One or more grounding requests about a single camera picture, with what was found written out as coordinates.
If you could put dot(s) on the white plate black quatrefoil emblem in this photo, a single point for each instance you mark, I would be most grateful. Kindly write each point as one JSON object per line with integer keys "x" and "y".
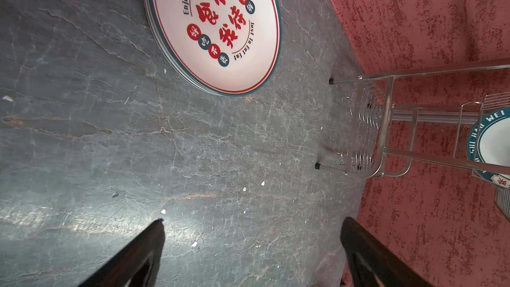
{"x": 158, "y": 40}

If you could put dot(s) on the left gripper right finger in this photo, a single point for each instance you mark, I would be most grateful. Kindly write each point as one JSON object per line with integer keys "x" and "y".
{"x": 371, "y": 263}

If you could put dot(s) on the chrome wire dish rack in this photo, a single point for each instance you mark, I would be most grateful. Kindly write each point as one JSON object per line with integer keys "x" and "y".
{"x": 380, "y": 137}

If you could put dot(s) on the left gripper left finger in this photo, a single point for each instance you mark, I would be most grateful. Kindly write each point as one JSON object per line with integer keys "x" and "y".
{"x": 137, "y": 264}

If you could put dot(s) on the patterned plate green rim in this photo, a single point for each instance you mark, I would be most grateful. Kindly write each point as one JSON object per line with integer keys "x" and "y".
{"x": 488, "y": 141}

